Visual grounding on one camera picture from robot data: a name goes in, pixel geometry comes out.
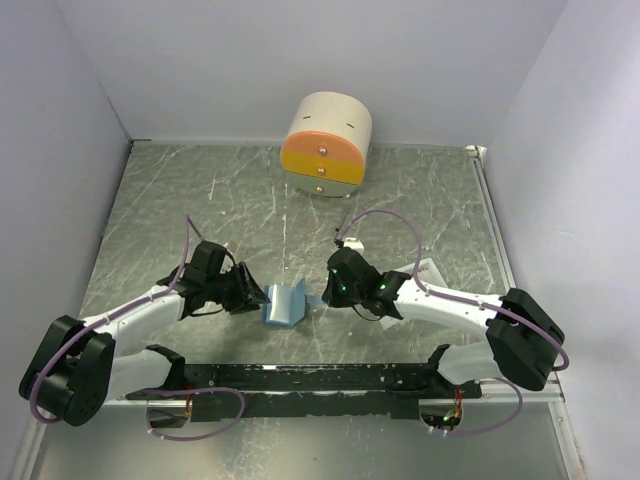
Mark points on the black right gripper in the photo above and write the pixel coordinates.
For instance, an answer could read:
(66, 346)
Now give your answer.
(330, 295)

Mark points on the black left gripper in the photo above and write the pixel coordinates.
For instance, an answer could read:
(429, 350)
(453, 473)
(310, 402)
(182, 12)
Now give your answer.
(248, 292)

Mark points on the blue card holder wallet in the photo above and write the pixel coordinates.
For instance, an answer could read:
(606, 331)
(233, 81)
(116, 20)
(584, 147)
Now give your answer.
(287, 304)

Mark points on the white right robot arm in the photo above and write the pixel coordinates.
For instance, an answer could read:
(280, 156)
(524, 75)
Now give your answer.
(465, 311)

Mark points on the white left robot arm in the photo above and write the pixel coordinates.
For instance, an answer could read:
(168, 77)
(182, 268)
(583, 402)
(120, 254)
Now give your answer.
(82, 363)

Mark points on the white card tray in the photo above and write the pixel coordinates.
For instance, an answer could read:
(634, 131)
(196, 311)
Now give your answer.
(428, 273)

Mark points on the round three-drawer mini cabinet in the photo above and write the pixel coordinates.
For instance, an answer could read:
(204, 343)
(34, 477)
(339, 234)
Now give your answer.
(325, 150)

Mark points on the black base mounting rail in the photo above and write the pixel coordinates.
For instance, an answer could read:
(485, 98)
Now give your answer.
(330, 390)

